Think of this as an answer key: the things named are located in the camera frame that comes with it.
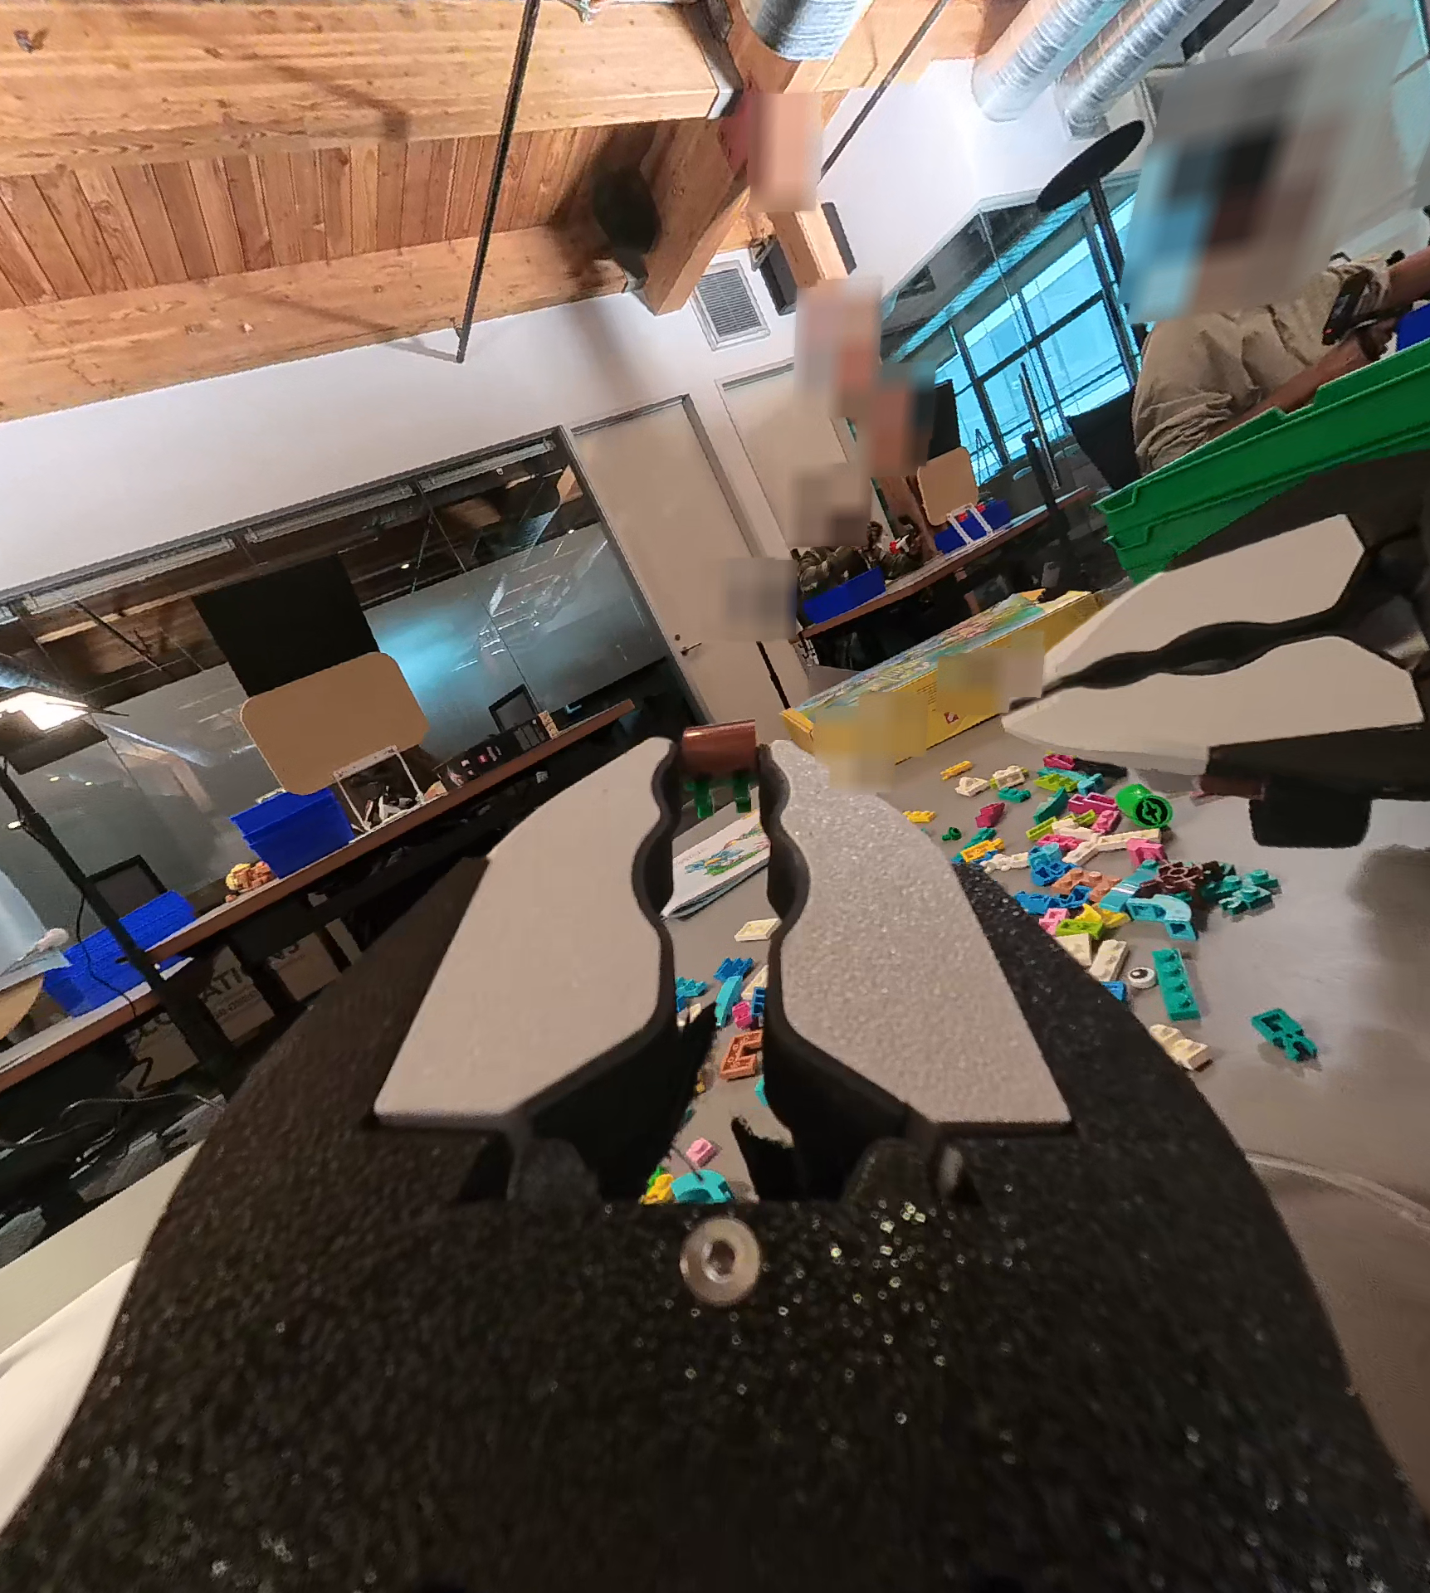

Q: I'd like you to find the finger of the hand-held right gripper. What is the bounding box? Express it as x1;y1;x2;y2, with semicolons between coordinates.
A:
999;633;1429;782
1042;513;1374;689

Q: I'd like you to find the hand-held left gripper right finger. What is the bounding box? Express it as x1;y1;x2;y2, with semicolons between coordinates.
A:
734;741;1076;1203

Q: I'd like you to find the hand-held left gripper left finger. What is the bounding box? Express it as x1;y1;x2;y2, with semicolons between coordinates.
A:
372;737;719;1203

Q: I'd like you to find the brown and green brick assembly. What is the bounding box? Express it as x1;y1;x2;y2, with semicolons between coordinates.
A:
681;722;762;817

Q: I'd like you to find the grey desk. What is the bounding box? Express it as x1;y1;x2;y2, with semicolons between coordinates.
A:
663;734;1430;1583

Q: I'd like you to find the green plastic bin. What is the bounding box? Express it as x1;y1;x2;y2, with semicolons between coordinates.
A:
1094;292;1430;588

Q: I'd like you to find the long wooden table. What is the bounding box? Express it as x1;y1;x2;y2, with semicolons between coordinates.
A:
0;699;638;1135

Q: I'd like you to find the black office chair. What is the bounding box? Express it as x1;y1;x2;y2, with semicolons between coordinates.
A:
1064;399;1145;497

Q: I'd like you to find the pile of colourful toy bricks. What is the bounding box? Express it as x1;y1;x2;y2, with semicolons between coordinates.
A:
644;752;1319;1207

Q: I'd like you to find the instruction booklet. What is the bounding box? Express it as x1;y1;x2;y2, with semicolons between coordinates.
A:
666;815;779;921

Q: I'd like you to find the black equipment box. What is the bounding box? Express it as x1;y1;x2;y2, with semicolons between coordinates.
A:
435;716;555;787

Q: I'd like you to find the yellow toy brick box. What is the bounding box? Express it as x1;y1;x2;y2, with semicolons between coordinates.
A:
784;588;1102;770

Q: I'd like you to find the clear acrylic stand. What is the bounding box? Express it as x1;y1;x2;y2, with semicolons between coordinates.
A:
332;742;430;823

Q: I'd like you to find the stack of blue bins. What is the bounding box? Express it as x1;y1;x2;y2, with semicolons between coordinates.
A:
44;890;196;1016
230;787;356;880

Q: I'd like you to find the black panel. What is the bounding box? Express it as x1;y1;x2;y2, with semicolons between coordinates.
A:
195;553;381;699

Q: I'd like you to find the small black monitor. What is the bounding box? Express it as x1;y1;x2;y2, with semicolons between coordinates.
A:
94;853;170;916

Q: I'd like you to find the white door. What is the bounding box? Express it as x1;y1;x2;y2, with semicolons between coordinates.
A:
571;395;810;749

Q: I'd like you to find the black pendant lamp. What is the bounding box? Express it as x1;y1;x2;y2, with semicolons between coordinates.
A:
1034;120;1149;216

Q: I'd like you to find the studio light on stand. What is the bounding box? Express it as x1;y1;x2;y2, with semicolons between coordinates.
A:
0;687;231;1086

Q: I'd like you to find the white rounded board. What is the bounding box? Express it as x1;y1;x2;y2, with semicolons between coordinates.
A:
0;1145;220;1588

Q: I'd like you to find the hanging metal rod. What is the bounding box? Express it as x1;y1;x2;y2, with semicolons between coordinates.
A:
457;0;543;365

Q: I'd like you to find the black wall speaker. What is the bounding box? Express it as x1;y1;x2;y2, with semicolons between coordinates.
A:
755;201;857;316

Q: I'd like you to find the wall air vent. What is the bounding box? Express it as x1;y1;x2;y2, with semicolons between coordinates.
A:
691;259;772;351

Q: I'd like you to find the large silver ventilation duct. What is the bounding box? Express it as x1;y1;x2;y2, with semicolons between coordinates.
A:
741;0;878;62

